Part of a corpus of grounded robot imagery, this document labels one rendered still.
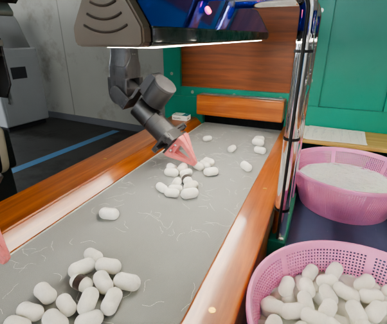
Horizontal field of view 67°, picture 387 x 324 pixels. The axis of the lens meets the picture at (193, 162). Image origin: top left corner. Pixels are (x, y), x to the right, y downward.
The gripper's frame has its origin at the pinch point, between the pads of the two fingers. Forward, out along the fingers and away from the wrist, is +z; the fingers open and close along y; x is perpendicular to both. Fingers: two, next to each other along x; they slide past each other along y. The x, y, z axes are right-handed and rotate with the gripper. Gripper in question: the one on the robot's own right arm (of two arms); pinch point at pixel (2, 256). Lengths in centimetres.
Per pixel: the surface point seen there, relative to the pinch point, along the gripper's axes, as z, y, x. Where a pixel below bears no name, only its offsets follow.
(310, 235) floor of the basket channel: 35, 38, -12
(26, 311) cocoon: 6.6, -1.4, 1.8
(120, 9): -6.5, 7.8, -28.7
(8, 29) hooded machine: -250, 241, 178
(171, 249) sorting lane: 15.0, 16.4, -3.4
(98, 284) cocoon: 10.4, 5.0, -1.8
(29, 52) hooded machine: -224, 252, 188
